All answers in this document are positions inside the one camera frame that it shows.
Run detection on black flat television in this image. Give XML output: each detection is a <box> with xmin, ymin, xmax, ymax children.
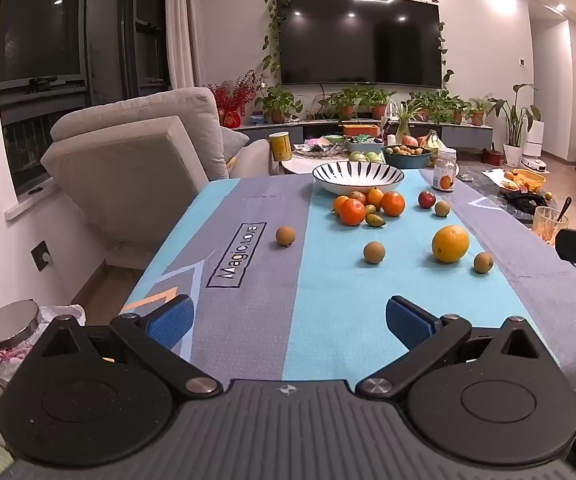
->
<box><xmin>275</xmin><ymin>0</ymin><xmax>443</xmax><ymax>88</ymax></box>

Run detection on grey cushion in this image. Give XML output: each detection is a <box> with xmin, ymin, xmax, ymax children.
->
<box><xmin>218</xmin><ymin>127</ymin><xmax>250</xmax><ymax>181</ymax></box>

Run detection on beige sofa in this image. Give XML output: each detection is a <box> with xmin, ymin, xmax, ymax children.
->
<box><xmin>40</xmin><ymin>86</ymin><xmax>274</xmax><ymax>256</ymax></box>

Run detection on yellow tin can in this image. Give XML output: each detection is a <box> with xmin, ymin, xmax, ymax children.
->
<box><xmin>268</xmin><ymin>131</ymin><xmax>291</xmax><ymax>162</ymax></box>

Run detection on potted green plant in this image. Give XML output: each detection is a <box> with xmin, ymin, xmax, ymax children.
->
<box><xmin>410</xmin><ymin>91</ymin><xmax>449</xmax><ymax>123</ymax></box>
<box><xmin>445</xmin><ymin>97</ymin><xmax>469</xmax><ymax>125</ymax></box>
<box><xmin>468</xmin><ymin>96</ymin><xmax>491</xmax><ymax>127</ymax></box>
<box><xmin>318</xmin><ymin>87</ymin><xmax>364</xmax><ymax>121</ymax></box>
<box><xmin>255</xmin><ymin>87</ymin><xmax>303</xmax><ymax>125</ymax></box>
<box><xmin>363</xmin><ymin>89</ymin><xmax>397</xmax><ymax>121</ymax></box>

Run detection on tall plant in white pot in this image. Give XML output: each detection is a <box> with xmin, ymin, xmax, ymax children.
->
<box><xmin>488</xmin><ymin>84</ymin><xmax>541</xmax><ymax>167</ymax></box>

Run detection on blue grey printed tablecloth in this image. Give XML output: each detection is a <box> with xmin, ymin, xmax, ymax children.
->
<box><xmin>117</xmin><ymin>167</ymin><xmax>576</xmax><ymax>403</ymax></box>

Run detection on dark window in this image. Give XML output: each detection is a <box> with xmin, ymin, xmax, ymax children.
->
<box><xmin>0</xmin><ymin>0</ymin><xmax>171</xmax><ymax>196</ymax></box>

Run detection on jar with orange label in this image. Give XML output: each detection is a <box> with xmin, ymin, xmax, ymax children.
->
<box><xmin>431</xmin><ymin>147</ymin><xmax>458</xmax><ymax>193</ymax></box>

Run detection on clear glass cup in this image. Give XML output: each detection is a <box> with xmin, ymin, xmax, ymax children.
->
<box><xmin>532</xmin><ymin>205</ymin><xmax>569</xmax><ymax>247</ymax></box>

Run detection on striped white ceramic bowl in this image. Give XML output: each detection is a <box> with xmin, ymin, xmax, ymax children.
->
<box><xmin>312</xmin><ymin>161</ymin><xmax>405</xmax><ymax>196</ymax></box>

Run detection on black cloth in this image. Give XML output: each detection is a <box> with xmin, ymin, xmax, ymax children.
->
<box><xmin>505</xmin><ymin>192</ymin><xmax>549</xmax><ymax>218</ymax></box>

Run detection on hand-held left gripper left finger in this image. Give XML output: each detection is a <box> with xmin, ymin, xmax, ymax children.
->
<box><xmin>33</xmin><ymin>294</ymin><xmax>225</xmax><ymax>401</ymax></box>

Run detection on glass snack tray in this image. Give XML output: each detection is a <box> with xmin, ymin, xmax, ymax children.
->
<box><xmin>293</xmin><ymin>142</ymin><xmax>344</xmax><ymax>158</ymax></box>

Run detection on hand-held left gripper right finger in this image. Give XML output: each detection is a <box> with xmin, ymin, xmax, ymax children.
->
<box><xmin>355</xmin><ymin>295</ymin><xmax>544</xmax><ymax>401</ymax></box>

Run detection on white robot vacuum dock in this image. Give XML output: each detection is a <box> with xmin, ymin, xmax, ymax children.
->
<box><xmin>520</xmin><ymin>120</ymin><xmax>549</xmax><ymax>170</ymax></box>

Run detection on white curtain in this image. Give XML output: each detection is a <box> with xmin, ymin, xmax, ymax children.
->
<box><xmin>165</xmin><ymin>0</ymin><xmax>206</xmax><ymax>93</ymax></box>

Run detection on dark blue bowl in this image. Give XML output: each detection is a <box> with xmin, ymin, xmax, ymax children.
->
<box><xmin>383</xmin><ymin>144</ymin><xmax>431</xmax><ymax>170</ymax></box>

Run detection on round white table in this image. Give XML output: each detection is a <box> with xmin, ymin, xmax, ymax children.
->
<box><xmin>281</xmin><ymin>152</ymin><xmax>319</xmax><ymax>176</ymax></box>

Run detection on dark marble round table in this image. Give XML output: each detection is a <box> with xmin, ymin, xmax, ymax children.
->
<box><xmin>455</xmin><ymin>162</ymin><xmax>576</xmax><ymax>221</ymax></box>

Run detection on orange plastic basket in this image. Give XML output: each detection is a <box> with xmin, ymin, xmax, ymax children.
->
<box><xmin>510</xmin><ymin>169</ymin><xmax>547</xmax><ymax>193</ymax></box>

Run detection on spider plant in glass vase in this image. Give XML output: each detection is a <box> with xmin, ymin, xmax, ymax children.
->
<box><xmin>388</xmin><ymin>99</ymin><xmax>426</xmax><ymax>136</ymax></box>

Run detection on large yellow orange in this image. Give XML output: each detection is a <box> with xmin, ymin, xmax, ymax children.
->
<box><xmin>431</xmin><ymin>225</ymin><xmax>470</xmax><ymax>264</ymax></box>

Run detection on red berry branches in vase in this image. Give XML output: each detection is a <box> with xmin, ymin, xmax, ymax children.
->
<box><xmin>207</xmin><ymin>71</ymin><xmax>264</xmax><ymax>128</ymax></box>

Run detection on teal snack basket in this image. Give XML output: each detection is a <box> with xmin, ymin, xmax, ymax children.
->
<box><xmin>344</xmin><ymin>136</ymin><xmax>385</xmax><ymax>153</ymax></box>

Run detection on glass jar with metal lid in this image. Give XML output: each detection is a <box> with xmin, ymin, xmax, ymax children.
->
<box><xmin>0</xmin><ymin>298</ymin><xmax>51</xmax><ymax>388</ymax></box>

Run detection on large tangerine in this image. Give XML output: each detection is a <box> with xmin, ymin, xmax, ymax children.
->
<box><xmin>339</xmin><ymin>198</ymin><xmax>367</xmax><ymax>227</ymax></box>
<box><xmin>381</xmin><ymin>190</ymin><xmax>406</xmax><ymax>218</ymax></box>

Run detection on grey wall outlet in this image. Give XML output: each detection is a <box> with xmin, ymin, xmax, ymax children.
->
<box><xmin>31</xmin><ymin>240</ymin><xmax>53</xmax><ymax>273</ymax></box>

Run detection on white paper sheet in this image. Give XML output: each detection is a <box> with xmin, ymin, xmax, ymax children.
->
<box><xmin>480</xmin><ymin>167</ymin><xmax>511</xmax><ymax>186</ymax></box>

